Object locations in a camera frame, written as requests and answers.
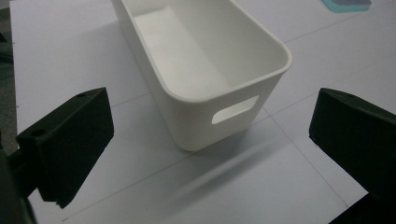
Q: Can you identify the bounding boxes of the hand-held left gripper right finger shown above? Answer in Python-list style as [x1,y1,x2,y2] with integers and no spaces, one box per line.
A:
[308,87,396,203]

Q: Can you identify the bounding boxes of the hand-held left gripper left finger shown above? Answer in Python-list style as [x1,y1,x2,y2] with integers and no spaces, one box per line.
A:
[15,87,115,209]

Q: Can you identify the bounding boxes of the white plastic storage box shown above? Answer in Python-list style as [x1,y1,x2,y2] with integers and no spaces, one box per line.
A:
[111,0,293,152]

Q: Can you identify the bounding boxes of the iridescent phone case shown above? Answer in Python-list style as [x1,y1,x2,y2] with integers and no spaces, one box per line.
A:
[321,0,373,14]

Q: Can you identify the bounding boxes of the white table cover sheet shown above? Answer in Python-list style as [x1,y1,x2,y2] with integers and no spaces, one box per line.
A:
[8,0,396,224]

